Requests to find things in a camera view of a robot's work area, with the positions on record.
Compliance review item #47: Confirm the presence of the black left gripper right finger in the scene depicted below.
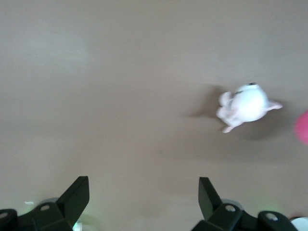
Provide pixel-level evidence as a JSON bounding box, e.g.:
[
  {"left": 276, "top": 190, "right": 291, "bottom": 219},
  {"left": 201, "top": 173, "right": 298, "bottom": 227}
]
[{"left": 191, "top": 177, "right": 293, "bottom": 231}]

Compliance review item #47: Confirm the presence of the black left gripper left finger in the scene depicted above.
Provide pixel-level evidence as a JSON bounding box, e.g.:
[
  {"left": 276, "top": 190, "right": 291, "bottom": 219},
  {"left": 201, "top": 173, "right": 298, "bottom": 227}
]
[{"left": 0, "top": 176, "right": 90, "bottom": 231}]

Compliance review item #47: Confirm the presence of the hot pink round plush toy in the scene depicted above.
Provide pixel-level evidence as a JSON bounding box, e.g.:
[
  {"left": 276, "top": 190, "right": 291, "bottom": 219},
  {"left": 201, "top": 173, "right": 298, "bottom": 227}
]
[{"left": 293, "top": 109, "right": 308, "bottom": 145}]

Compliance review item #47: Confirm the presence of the pale pink plush dog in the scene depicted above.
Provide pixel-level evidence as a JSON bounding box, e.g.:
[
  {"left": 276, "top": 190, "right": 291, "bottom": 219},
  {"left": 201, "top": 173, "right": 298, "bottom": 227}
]
[{"left": 216, "top": 82, "right": 283, "bottom": 134}]

